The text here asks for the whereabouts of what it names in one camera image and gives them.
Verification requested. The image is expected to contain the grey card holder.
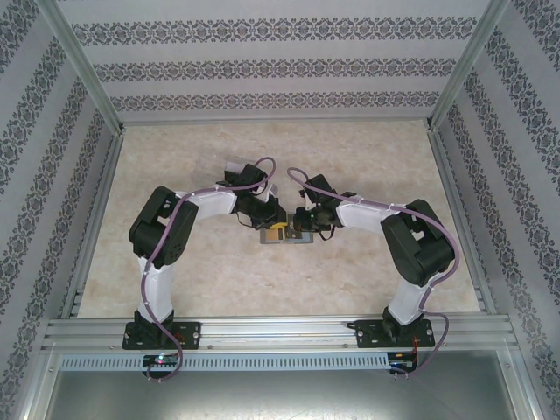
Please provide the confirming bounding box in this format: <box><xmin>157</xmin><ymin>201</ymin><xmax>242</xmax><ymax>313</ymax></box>
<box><xmin>258</xmin><ymin>213</ymin><xmax>315</xmax><ymax>245</ymax></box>

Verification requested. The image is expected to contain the right circuit board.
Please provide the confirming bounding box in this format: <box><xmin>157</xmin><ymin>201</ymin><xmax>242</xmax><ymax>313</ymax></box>
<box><xmin>389</xmin><ymin>352</ymin><xmax>417</xmax><ymax>372</ymax></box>

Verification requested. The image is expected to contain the circuit board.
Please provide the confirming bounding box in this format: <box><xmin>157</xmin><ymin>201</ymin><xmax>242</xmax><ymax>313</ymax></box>
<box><xmin>389</xmin><ymin>352</ymin><xmax>417</xmax><ymax>372</ymax></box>
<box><xmin>142</xmin><ymin>353</ymin><xmax>180</xmax><ymax>369</ymax></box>

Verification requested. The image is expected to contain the grey metal panel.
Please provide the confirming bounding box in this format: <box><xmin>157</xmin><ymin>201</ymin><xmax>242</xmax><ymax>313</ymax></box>
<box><xmin>41</xmin><ymin>369</ymin><xmax>524</xmax><ymax>420</ymax></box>

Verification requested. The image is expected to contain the left circuit board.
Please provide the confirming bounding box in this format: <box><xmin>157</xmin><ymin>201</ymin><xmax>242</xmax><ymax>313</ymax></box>
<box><xmin>142</xmin><ymin>353</ymin><xmax>180</xmax><ymax>369</ymax></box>

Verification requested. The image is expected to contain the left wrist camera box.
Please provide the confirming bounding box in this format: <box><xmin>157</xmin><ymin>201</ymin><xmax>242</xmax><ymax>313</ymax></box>
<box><xmin>257</xmin><ymin>183</ymin><xmax>282</xmax><ymax>205</ymax></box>

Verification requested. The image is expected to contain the aluminium mounting rail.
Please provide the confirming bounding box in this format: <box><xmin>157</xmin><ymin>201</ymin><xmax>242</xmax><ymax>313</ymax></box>
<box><xmin>41</xmin><ymin>318</ymin><xmax>521</xmax><ymax>352</ymax></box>

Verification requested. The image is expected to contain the aluminium table side rail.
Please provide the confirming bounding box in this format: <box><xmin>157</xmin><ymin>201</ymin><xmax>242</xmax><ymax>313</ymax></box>
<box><xmin>426</xmin><ymin>126</ymin><xmax>498</xmax><ymax>316</ymax></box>
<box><xmin>59</xmin><ymin>129</ymin><xmax>128</xmax><ymax>320</ymax></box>

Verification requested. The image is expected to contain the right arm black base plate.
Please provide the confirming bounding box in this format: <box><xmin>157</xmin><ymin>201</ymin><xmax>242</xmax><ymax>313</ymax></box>
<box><xmin>353</xmin><ymin>318</ymin><xmax>437</xmax><ymax>350</ymax></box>

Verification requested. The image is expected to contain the slotted grey cable duct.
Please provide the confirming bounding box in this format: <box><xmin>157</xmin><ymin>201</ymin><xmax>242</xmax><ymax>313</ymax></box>
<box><xmin>58</xmin><ymin>352</ymin><xmax>392</xmax><ymax>372</ymax></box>

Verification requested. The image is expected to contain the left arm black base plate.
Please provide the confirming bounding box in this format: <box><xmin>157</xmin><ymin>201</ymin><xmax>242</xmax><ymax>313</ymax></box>
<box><xmin>122</xmin><ymin>321</ymin><xmax>203</xmax><ymax>351</ymax></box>

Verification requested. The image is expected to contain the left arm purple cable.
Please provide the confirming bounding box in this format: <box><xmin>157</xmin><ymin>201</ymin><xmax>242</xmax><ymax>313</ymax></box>
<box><xmin>139</xmin><ymin>157</ymin><xmax>277</xmax><ymax>384</ymax></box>

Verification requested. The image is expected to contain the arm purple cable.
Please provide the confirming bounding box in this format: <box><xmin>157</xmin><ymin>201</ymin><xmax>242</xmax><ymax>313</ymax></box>
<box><xmin>286</xmin><ymin>165</ymin><xmax>459</xmax><ymax>382</ymax></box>
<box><xmin>139</xmin><ymin>157</ymin><xmax>277</xmax><ymax>384</ymax></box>

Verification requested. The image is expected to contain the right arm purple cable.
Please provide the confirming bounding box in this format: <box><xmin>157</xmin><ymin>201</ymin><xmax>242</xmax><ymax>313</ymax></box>
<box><xmin>286</xmin><ymin>165</ymin><xmax>459</xmax><ymax>382</ymax></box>

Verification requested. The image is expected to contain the aluminium frame post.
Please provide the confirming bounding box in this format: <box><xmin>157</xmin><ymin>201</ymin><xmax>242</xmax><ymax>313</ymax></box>
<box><xmin>426</xmin><ymin>0</ymin><xmax>515</xmax><ymax>132</ymax></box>
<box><xmin>41</xmin><ymin>0</ymin><xmax>128</xmax><ymax>135</ymax></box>

